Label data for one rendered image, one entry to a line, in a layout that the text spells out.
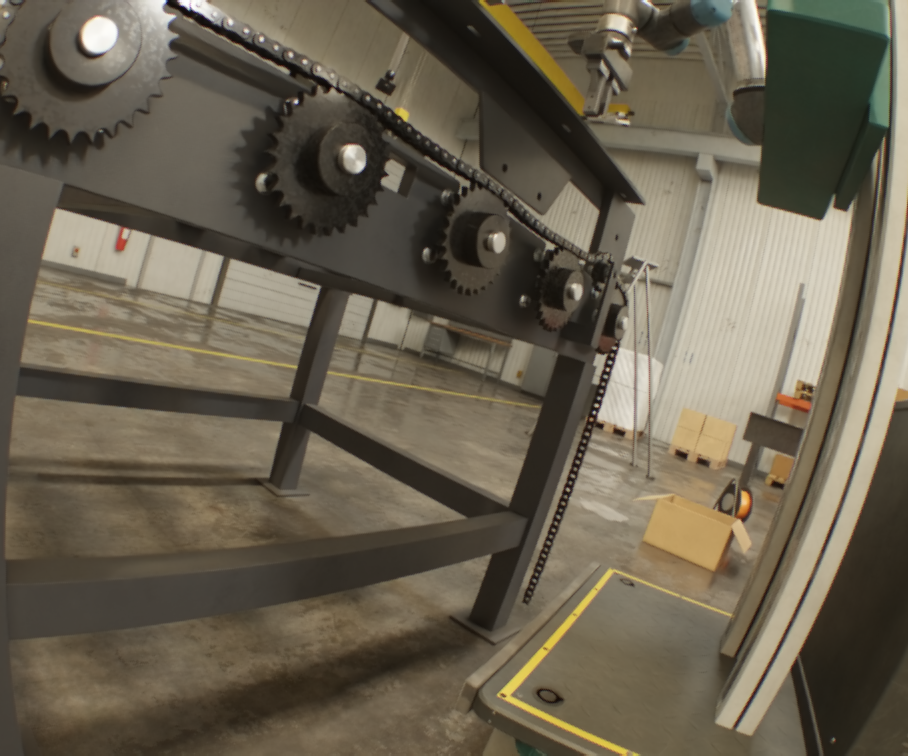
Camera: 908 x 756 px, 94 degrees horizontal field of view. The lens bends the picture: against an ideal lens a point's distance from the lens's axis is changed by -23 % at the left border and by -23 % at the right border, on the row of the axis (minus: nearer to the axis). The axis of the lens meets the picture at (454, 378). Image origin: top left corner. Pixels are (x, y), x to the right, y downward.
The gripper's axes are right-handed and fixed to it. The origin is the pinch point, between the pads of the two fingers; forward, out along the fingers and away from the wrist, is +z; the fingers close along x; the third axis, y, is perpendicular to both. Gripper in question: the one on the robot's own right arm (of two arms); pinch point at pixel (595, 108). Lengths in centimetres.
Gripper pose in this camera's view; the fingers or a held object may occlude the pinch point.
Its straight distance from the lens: 107.4
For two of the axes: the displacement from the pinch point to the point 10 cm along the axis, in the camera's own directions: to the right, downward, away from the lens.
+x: 5.8, 1.2, 8.1
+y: 7.6, 2.8, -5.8
